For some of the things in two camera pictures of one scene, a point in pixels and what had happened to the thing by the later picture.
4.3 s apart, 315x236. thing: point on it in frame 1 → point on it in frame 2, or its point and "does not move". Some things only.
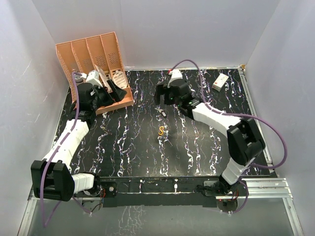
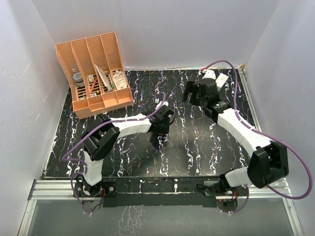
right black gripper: x=162 y=89 → x=190 y=88
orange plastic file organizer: x=101 y=53 does not move
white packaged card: x=104 y=78 does not move
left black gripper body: x=102 y=98 → x=163 y=130
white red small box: x=220 y=81 does not move
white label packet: x=119 y=79 does not move
